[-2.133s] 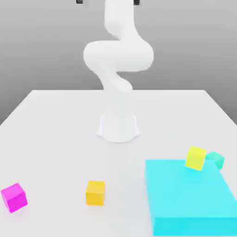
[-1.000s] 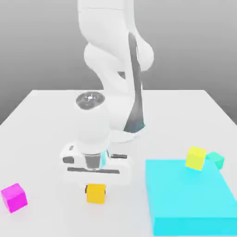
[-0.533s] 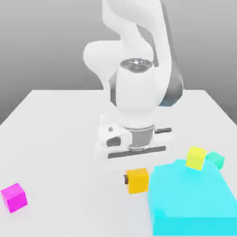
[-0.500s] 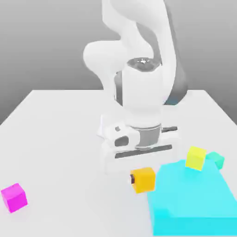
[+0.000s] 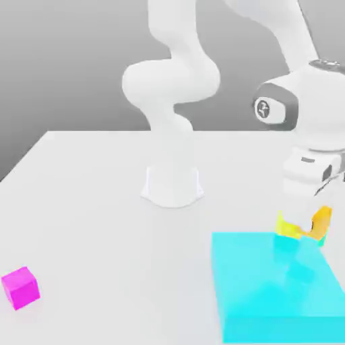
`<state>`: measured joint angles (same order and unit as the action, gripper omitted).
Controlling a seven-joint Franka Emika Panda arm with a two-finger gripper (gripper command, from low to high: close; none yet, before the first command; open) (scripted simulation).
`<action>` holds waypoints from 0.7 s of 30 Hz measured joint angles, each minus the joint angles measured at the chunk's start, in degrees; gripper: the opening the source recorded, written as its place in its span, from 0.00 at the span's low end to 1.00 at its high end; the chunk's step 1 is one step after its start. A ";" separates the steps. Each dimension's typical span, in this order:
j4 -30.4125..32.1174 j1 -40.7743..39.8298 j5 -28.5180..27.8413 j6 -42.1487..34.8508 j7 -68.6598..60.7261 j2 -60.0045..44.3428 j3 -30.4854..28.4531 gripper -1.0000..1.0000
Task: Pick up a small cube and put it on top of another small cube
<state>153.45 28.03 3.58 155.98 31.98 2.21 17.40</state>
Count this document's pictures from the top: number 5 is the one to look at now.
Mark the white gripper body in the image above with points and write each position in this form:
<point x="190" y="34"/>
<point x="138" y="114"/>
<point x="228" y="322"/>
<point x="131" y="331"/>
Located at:
<point x="297" y="199"/>

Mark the small yellow cube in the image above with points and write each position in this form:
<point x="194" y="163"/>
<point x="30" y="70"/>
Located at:
<point x="320" y="221"/>

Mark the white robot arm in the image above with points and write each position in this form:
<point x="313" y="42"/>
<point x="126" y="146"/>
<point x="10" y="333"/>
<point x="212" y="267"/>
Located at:
<point x="172" y="80"/>

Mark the small magenta cube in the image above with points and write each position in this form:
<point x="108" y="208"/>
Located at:
<point x="21" y="288"/>

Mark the large cyan box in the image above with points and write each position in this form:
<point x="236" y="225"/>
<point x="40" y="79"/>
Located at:
<point x="264" y="291"/>

